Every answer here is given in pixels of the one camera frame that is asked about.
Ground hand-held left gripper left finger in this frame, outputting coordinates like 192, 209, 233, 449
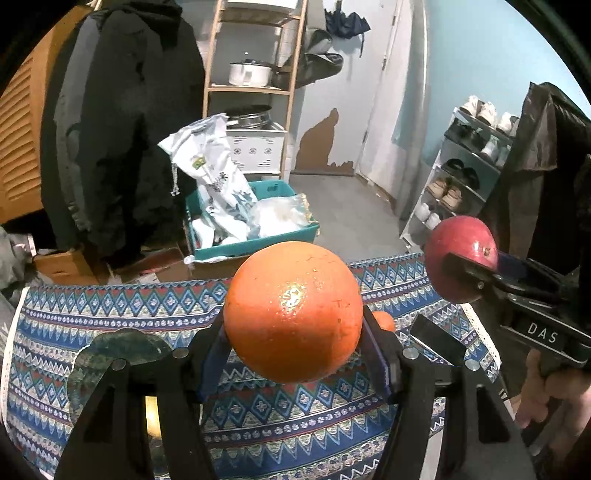
54, 314, 232, 480

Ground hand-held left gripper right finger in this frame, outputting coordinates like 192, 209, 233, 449
360, 305, 527, 480

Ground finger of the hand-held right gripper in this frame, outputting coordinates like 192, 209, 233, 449
443, 251, 513, 301
498, 251, 570, 288

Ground red apple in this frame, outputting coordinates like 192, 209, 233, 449
424, 215, 500, 304

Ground yellow mango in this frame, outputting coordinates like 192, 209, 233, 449
145, 394, 162, 439

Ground dark green glass plate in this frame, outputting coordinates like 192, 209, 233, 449
67, 328, 206, 480

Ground large orange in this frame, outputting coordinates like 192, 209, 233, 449
223, 241, 364, 384

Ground person's right hand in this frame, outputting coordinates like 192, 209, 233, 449
516, 348, 591, 444

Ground black flat device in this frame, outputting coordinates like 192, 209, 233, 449
410, 315, 467, 367

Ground blue patterned tablecloth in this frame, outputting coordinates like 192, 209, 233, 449
0, 251, 502, 480

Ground brown cardboard box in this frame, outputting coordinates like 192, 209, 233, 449
185, 217, 259, 280

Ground dark brown jacket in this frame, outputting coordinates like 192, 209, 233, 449
480, 82, 591, 287

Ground teal box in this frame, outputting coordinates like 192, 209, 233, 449
185, 180, 320, 261

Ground white shoe rack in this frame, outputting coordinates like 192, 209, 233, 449
399, 106, 520, 252

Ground group of shoes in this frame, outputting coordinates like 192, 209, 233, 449
413, 95, 520, 232

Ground white plastic bag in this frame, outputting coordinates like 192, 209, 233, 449
249, 194, 315, 238

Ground wooden drawer box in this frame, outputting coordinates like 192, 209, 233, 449
34, 247, 100, 287

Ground grey pipe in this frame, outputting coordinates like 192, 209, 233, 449
392, 0, 432, 217

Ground white printed rice bag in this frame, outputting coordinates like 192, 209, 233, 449
158, 113, 259, 241

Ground white door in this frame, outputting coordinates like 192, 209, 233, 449
288, 0, 414, 178

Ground white plastic crate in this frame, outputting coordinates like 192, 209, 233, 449
226, 121, 287, 175

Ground grey clothing pile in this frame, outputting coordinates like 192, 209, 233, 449
0, 226, 44, 291

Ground black coat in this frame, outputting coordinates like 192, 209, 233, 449
41, 0, 206, 268

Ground steel pot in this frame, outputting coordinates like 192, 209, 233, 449
225, 105, 273, 130

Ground grey hanging bag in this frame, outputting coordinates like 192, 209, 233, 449
272, 28, 345, 90

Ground dark blue umbrella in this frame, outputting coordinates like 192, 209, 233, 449
324, 9, 371, 56

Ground wooden shelf unit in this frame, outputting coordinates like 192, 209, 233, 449
202, 0, 309, 183

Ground grey jacket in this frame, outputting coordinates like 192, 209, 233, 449
54, 18, 103, 232

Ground white cooking pot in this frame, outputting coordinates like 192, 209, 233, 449
228, 60, 273, 88

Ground wooden louvered wardrobe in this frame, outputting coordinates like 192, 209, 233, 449
0, 9, 88, 222

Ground white storage bin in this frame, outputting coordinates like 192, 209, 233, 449
226, 0, 303, 19

